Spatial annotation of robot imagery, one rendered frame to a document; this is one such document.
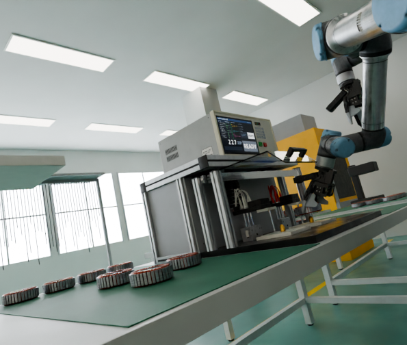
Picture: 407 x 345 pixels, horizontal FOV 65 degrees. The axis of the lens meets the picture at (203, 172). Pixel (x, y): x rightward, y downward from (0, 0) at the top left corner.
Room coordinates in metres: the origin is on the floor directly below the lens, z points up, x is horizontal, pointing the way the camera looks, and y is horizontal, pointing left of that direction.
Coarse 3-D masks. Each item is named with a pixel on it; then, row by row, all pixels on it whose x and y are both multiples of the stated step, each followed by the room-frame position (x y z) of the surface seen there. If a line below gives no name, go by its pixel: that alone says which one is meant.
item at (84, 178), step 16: (64, 176) 4.03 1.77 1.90; (80, 176) 4.21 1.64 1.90; (96, 176) 4.42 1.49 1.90; (16, 192) 3.79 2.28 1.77; (80, 192) 4.37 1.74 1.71; (0, 208) 3.65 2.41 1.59; (32, 208) 3.90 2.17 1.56; (48, 208) 4.04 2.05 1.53; (80, 208) 4.35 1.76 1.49; (16, 224) 3.76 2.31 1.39; (0, 240) 3.63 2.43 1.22; (64, 240) 4.15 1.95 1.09
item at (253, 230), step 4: (244, 228) 1.30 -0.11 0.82; (248, 228) 1.29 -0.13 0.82; (252, 228) 1.30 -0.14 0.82; (256, 228) 1.31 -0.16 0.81; (260, 228) 1.33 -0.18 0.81; (244, 232) 1.30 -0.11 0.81; (248, 232) 1.29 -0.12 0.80; (252, 232) 1.29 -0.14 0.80; (256, 232) 1.31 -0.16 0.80; (260, 232) 1.33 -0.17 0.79; (244, 236) 1.31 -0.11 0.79; (252, 236) 1.29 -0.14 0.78; (256, 236) 1.30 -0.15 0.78; (244, 240) 1.31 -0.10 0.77; (248, 240) 1.30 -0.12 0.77
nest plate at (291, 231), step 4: (296, 228) 1.24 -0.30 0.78; (300, 228) 1.19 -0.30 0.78; (304, 228) 1.20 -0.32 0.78; (308, 228) 1.22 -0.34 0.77; (276, 232) 1.26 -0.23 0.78; (280, 232) 1.20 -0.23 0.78; (284, 232) 1.16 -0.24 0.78; (288, 232) 1.13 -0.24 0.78; (292, 232) 1.13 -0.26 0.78; (296, 232) 1.15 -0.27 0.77; (260, 236) 1.22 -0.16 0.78; (264, 236) 1.20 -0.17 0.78; (268, 236) 1.19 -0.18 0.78; (272, 236) 1.17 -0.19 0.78; (276, 236) 1.16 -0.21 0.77; (280, 236) 1.15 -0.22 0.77
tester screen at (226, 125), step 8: (224, 120) 1.30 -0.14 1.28; (232, 120) 1.34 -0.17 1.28; (240, 120) 1.38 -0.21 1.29; (224, 128) 1.29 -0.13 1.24; (232, 128) 1.33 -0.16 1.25; (240, 128) 1.37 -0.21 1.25; (248, 128) 1.42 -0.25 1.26; (224, 136) 1.28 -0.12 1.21; (232, 136) 1.32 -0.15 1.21; (240, 136) 1.36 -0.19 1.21; (224, 144) 1.27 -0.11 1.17; (240, 144) 1.35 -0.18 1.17; (240, 152) 1.34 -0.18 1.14; (248, 152) 1.38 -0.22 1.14; (256, 152) 1.43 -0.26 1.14
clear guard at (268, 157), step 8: (264, 152) 1.07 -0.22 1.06; (272, 152) 1.07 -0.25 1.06; (280, 152) 1.11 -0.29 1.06; (296, 152) 1.21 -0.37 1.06; (248, 160) 1.14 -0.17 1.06; (256, 160) 1.18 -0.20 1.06; (264, 160) 1.22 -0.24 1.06; (272, 160) 1.26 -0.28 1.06; (280, 160) 1.03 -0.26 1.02; (288, 160) 1.05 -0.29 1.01; (296, 160) 1.09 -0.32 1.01; (304, 160) 1.14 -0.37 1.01; (312, 160) 1.18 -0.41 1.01; (224, 168) 1.20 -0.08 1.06; (232, 168) 1.24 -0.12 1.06; (240, 168) 1.29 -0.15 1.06; (248, 168) 1.34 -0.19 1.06; (256, 168) 1.38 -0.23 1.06
